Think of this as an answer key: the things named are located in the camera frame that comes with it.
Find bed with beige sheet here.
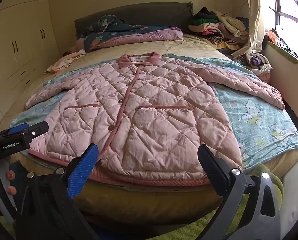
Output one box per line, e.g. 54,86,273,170
0,36,298,224

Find pile of mixed clothes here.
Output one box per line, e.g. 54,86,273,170
188,7,249,52

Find peach white small cloth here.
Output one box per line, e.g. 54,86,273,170
44,49,86,74

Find cream built-in wardrobe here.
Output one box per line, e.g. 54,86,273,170
0,0,60,121

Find beige curtain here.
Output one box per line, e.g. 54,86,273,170
232,0,265,59

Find light blue cartoon blanket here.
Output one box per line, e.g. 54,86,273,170
10,54,298,177

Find person's left hand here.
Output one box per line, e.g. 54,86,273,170
0,170,17,214

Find green fleece garment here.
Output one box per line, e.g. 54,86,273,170
7,163,281,239

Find pink quilted jacket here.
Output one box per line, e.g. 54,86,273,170
25,52,284,187

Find clothes on window sill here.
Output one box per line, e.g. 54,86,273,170
265,29,298,64

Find floral bag of clothes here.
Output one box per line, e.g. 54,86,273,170
242,51,272,83

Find dark grey headboard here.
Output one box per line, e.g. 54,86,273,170
74,1,193,39

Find dark floral purple quilt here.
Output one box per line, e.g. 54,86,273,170
70,15,184,53

